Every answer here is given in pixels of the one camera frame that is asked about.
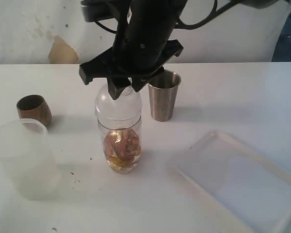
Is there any white rectangular plastic tray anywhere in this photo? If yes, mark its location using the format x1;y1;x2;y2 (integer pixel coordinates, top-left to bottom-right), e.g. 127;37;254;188
173;131;291;233

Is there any translucent plastic tall container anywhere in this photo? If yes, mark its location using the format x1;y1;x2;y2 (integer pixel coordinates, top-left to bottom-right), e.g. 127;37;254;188
0;118;61;200

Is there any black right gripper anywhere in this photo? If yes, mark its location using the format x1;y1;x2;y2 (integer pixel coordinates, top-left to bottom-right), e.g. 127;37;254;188
79;0;184;100

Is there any stainless steel tumbler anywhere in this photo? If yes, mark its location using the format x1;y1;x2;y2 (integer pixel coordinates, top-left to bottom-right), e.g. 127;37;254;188
148;70;181;122

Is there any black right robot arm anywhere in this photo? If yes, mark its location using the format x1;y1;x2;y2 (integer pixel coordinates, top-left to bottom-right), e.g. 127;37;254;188
79;0;291;100

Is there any clear plastic shaker cup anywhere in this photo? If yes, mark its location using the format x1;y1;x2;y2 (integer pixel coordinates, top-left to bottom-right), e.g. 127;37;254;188
98;118;142;174

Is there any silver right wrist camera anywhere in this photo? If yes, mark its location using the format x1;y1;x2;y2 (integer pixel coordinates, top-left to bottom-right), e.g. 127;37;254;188
81;0;118;22

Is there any brown wooden round cup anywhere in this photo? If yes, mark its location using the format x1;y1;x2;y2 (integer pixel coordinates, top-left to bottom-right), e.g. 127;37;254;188
16;94;52;127

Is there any clear dome shaker lid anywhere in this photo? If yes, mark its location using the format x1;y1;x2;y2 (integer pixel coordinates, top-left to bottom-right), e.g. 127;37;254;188
95;84;142;124

